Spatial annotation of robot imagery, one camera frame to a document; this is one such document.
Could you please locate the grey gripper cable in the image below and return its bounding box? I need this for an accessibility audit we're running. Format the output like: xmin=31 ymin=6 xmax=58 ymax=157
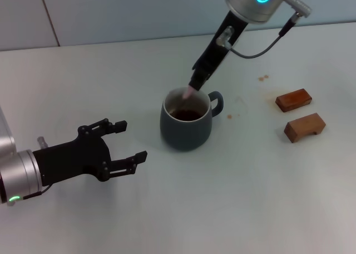
xmin=23 ymin=136 xmax=53 ymax=201
xmin=216 ymin=11 xmax=303 ymax=58

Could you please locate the pink handled metal spoon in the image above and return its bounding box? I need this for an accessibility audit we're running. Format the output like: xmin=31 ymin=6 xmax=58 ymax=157
xmin=181 ymin=86 xmax=197 ymax=100

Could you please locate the dark flat wooden block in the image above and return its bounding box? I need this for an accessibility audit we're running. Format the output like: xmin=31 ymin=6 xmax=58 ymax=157
xmin=275 ymin=88 xmax=313 ymax=113

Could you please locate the grey ceramic cup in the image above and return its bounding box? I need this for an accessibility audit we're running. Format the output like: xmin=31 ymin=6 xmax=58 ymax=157
xmin=160 ymin=87 xmax=225 ymax=152

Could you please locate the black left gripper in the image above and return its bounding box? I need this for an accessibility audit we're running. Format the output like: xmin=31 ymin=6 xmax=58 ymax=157
xmin=32 ymin=119 xmax=148 ymax=187

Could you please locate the light arched wooden block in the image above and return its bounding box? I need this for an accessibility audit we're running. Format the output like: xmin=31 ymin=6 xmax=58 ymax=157
xmin=283 ymin=112 xmax=326 ymax=144

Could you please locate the grey left gripper cable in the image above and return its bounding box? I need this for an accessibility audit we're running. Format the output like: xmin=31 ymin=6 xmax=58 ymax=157
xmin=23 ymin=136 xmax=53 ymax=201

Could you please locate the grey right gripper cable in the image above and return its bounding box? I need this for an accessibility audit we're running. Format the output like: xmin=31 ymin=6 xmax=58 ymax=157
xmin=216 ymin=11 xmax=303 ymax=58

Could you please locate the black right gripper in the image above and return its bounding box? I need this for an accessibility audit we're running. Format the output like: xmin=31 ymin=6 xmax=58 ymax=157
xmin=188 ymin=11 xmax=249 ymax=93

